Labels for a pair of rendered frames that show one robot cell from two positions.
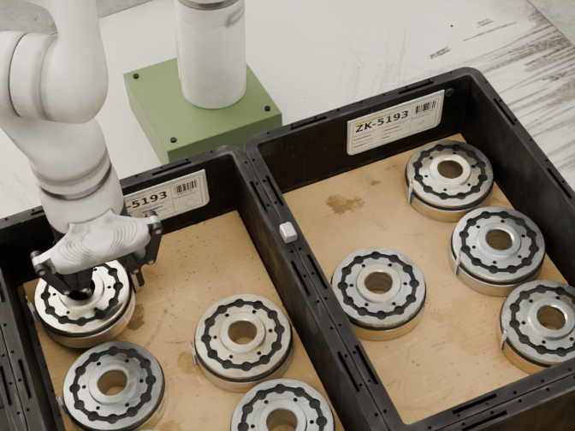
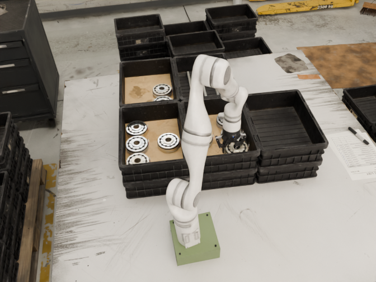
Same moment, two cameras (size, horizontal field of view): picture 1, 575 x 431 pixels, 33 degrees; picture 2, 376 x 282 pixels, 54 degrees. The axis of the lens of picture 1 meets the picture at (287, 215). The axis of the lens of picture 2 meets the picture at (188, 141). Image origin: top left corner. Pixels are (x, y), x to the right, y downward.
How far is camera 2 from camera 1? 1.78 m
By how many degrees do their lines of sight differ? 82
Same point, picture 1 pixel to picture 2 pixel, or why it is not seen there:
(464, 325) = (152, 137)
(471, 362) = (155, 130)
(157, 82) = (208, 241)
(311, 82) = (151, 252)
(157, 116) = (210, 225)
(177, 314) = (215, 151)
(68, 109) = not seen: hidden behind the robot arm
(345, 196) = not seen: hidden behind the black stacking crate
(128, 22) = not seen: outside the picture
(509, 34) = (70, 255)
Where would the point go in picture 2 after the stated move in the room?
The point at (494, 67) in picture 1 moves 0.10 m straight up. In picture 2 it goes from (87, 241) to (81, 228)
